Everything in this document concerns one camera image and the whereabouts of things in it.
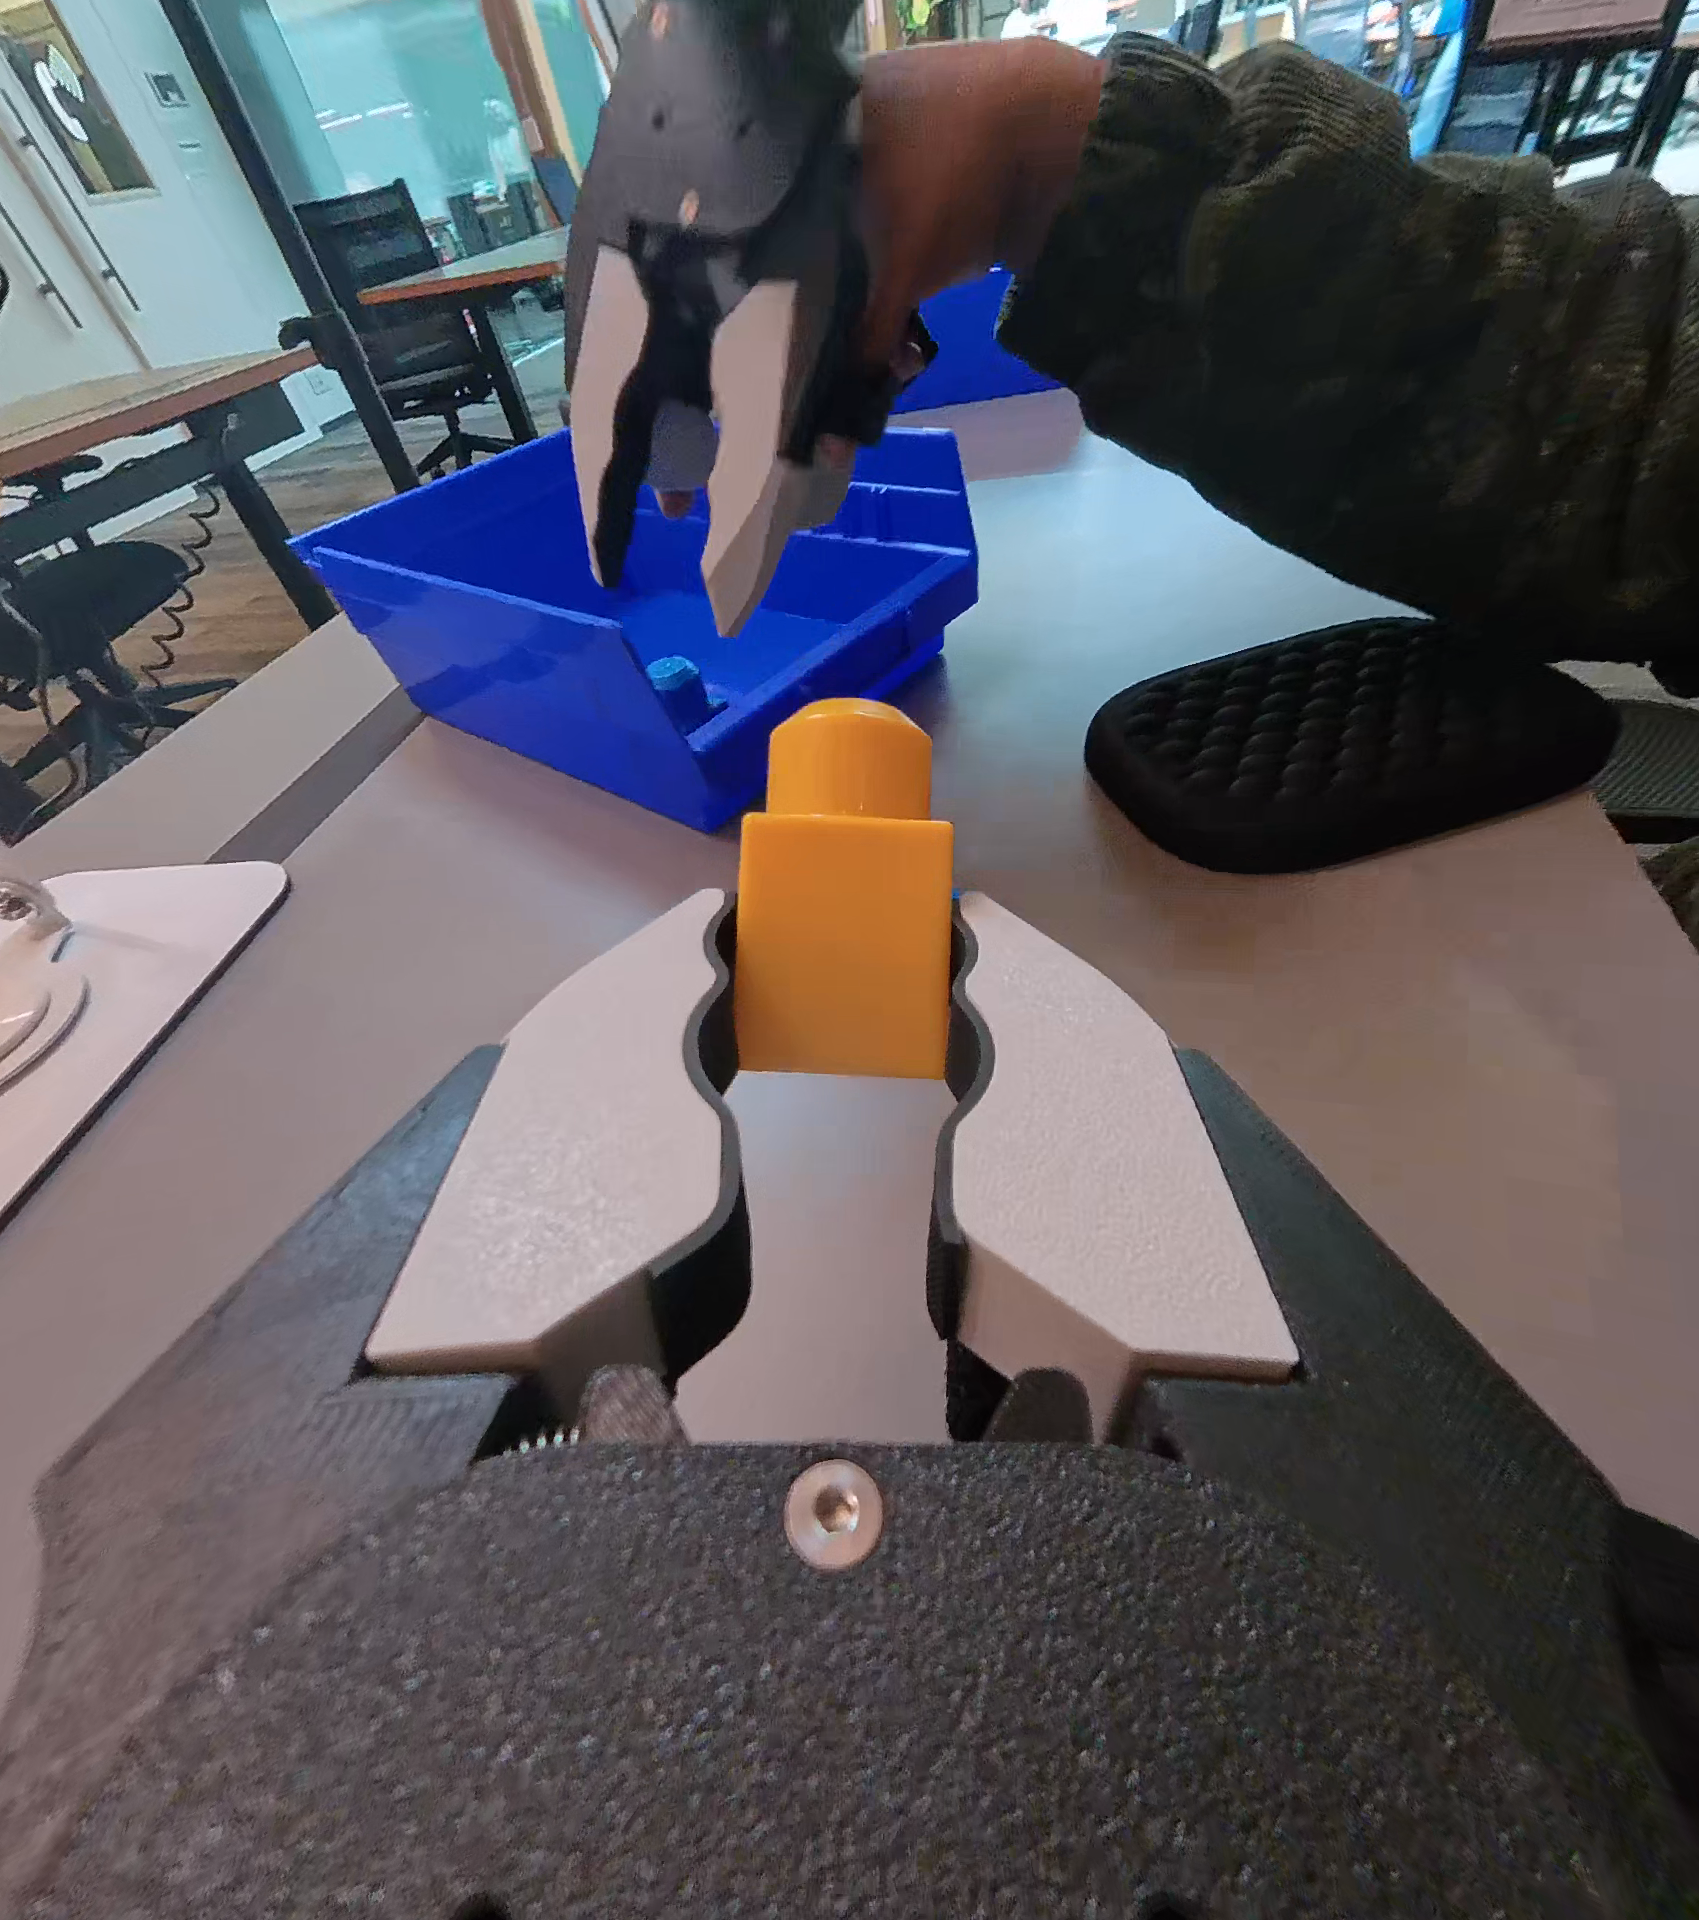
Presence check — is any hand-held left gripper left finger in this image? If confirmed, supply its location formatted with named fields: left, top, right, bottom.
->
left=364, top=887, right=751, bottom=1381

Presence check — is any white document stand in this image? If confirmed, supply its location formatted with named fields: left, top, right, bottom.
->
left=0, top=336, right=286, bottom=1330

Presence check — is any black light stand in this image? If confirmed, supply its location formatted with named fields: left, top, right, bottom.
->
left=154, top=0, right=428, bottom=500

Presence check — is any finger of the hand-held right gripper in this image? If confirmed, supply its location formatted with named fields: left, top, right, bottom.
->
left=565, top=240, right=665, bottom=587
left=697, top=278, right=855, bottom=642

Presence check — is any person's right forearm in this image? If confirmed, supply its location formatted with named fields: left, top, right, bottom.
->
left=1001, top=29, right=1699, bottom=699

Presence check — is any wall icon panel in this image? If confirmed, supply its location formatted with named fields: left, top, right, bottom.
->
left=0, top=0, right=165, bottom=200

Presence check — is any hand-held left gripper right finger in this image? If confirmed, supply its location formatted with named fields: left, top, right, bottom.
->
left=925, top=898, right=1302, bottom=1430

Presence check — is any yellow mega block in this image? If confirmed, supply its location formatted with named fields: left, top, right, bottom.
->
left=732, top=699, right=960, bottom=1084

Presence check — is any blue plastic bin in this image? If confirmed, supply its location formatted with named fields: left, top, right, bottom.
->
left=894, top=266, right=1077, bottom=413
left=286, top=428, right=980, bottom=835

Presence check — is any wooden desk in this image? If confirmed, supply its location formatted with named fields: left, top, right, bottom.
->
left=364, top=223, right=574, bottom=440
left=0, top=350, right=341, bottom=632

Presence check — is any black office chair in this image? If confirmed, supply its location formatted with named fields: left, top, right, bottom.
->
left=280, top=177, right=517, bottom=481
left=0, top=451, right=240, bottom=815

